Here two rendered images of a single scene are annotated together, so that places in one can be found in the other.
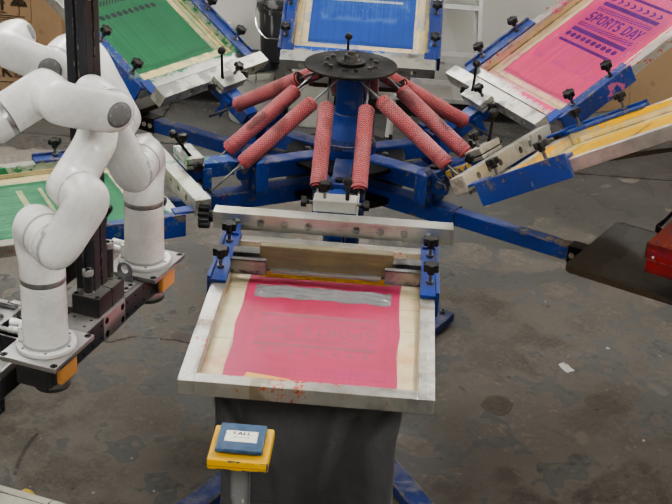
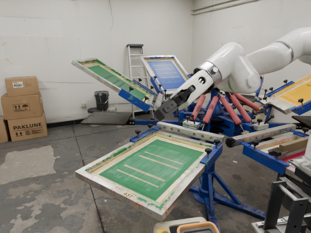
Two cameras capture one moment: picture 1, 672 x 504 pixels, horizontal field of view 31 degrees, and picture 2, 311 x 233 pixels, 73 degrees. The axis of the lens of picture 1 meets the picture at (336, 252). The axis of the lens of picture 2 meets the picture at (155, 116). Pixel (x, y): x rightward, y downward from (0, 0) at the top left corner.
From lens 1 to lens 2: 2.84 m
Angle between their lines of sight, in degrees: 27
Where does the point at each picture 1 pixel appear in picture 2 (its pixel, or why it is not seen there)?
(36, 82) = not seen: outside the picture
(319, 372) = not seen: outside the picture
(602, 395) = (250, 165)
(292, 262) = (291, 149)
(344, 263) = (304, 144)
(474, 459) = (254, 195)
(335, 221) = (269, 131)
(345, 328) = not seen: outside the picture
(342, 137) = (218, 108)
